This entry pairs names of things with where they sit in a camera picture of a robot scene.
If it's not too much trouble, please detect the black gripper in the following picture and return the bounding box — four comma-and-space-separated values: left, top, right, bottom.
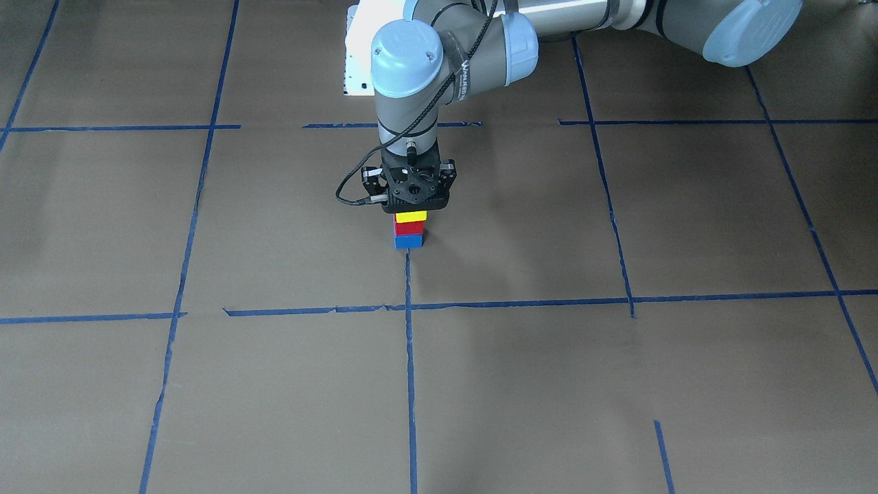
361, 150, 458, 212

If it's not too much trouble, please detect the yellow cube block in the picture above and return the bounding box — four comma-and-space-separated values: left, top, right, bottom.
394, 211, 427, 223

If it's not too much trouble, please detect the red cube block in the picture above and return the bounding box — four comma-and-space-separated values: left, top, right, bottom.
393, 220, 425, 237

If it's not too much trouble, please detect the blue cube block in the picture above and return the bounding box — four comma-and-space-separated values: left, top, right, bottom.
393, 234, 425, 249

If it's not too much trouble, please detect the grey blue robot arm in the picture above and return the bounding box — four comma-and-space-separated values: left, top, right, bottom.
345, 1, 803, 213

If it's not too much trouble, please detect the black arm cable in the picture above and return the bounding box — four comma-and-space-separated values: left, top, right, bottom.
335, 0, 499, 207

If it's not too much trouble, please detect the white mounting post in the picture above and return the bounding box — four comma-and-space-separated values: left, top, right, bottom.
343, 1, 385, 97

